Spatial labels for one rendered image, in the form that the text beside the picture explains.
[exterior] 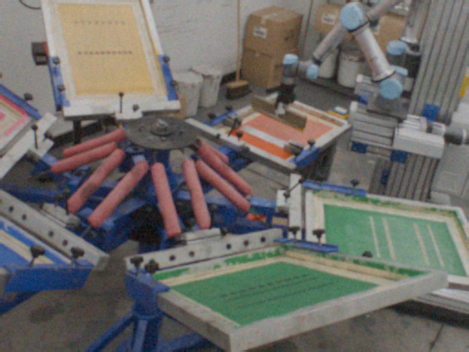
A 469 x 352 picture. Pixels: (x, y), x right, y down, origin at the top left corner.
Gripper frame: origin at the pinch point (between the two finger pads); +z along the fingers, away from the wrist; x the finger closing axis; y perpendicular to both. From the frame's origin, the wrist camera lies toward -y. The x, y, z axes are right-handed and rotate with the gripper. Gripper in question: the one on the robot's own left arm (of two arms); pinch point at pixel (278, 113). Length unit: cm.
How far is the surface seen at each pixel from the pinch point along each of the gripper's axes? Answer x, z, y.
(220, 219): -85, 16, 26
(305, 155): -16.5, 8.6, 29.2
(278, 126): 10.5, 13.6, -4.4
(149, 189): -106, 2, 3
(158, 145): -108, -22, 7
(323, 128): 31.3, 13.8, 16.1
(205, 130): -40.2, 5.1, -19.8
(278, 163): -40.1, 5.4, 26.5
